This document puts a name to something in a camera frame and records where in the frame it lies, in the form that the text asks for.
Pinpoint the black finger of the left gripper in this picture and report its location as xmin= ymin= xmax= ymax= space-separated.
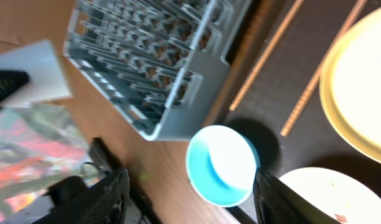
xmin=0 ymin=70 xmax=30 ymax=103

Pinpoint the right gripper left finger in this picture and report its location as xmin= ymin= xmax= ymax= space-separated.
xmin=34 ymin=168 xmax=129 ymax=224

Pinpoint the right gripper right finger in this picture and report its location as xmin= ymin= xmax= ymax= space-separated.
xmin=253 ymin=168 xmax=337 ymax=224

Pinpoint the white shallow bowl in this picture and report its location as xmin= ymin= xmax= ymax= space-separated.
xmin=279 ymin=167 xmax=381 ymax=224

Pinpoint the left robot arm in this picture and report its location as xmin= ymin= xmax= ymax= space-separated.
xmin=0 ymin=40 xmax=72 ymax=107

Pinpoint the grey dishwasher rack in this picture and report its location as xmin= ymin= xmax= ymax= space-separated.
xmin=63 ymin=0 xmax=251 ymax=141

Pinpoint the light blue bowl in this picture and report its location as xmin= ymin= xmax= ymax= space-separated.
xmin=186 ymin=125 xmax=261 ymax=207

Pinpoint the colourful patterned floor mat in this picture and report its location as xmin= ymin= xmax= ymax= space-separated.
xmin=0 ymin=103 xmax=94 ymax=222

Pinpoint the dark brown serving tray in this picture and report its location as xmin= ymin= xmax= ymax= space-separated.
xmin=207 ymin=0 xmax=381 ymax=198

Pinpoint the yellow plate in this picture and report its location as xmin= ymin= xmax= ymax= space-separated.
xmin=319 ymin=7 xmax=381 ymax=163

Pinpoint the left wooden chopstick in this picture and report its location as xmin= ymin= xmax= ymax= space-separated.
xmin=229 ymin=0 xmax=304 ymax=111

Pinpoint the wooden chopstick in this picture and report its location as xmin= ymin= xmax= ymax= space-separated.
xmin=280 ymin=0 xmax=368 ymax=137
xmin=229 ymin=0 xmax=304 ymax=111

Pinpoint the right wooden chopstick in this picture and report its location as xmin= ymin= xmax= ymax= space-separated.
xmin=280 ymin=0 xmax=368 ymax=137

